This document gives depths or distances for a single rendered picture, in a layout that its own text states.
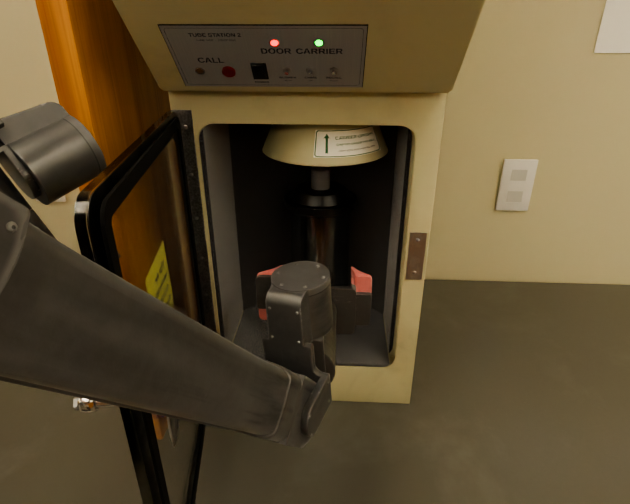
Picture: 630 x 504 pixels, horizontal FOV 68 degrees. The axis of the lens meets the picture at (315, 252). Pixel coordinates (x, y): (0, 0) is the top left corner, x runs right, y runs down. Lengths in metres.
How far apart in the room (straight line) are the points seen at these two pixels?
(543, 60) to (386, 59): 0.60
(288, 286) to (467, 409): 0.45
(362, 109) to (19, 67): 0.81
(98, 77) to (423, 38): 0.33
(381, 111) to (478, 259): 0.66
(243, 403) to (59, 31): 0.38
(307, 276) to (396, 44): 0.23
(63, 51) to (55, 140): 0.12
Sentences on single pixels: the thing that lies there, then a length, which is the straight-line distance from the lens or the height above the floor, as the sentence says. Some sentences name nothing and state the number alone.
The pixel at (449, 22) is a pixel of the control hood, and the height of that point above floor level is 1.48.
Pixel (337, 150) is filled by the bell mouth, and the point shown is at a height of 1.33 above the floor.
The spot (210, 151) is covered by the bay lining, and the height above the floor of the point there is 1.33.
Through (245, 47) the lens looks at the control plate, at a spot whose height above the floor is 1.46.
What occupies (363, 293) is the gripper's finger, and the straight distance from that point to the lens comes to 0.58.
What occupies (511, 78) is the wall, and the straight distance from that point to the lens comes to 1.05.
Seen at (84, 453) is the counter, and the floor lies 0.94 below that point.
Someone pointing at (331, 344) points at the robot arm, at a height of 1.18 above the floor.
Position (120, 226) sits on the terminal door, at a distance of 0.36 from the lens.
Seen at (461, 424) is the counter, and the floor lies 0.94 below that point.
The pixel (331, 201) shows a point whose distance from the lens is 0.68.
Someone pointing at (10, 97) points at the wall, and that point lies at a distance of 1.22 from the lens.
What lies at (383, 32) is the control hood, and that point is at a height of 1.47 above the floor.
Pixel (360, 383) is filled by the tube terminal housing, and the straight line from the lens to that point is 0.76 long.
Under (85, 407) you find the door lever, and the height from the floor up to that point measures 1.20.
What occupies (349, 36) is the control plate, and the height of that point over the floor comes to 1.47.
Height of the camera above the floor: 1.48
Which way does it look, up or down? 27 degrees down
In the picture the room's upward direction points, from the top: straight up
